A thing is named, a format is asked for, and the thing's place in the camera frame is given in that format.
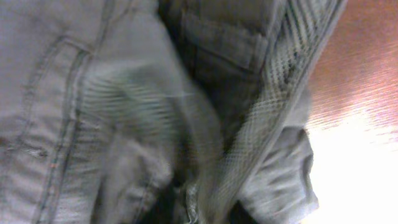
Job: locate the grey shorts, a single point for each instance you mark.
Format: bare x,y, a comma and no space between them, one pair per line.
159,111

